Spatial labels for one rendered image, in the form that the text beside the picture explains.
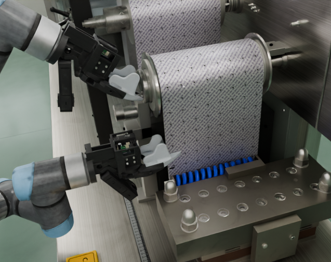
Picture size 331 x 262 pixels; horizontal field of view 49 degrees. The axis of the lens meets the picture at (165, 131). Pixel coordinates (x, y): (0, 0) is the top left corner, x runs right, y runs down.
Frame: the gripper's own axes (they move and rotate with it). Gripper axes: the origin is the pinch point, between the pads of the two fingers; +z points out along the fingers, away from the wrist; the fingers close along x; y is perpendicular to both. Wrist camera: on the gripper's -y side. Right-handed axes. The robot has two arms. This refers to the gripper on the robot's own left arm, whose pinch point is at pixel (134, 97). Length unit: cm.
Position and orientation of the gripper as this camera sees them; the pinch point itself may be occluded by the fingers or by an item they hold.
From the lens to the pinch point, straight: 79.9
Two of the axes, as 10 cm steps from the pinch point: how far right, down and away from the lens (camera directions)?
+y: 5.6, -7.8, -3.0
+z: 7.8, 3.7, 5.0
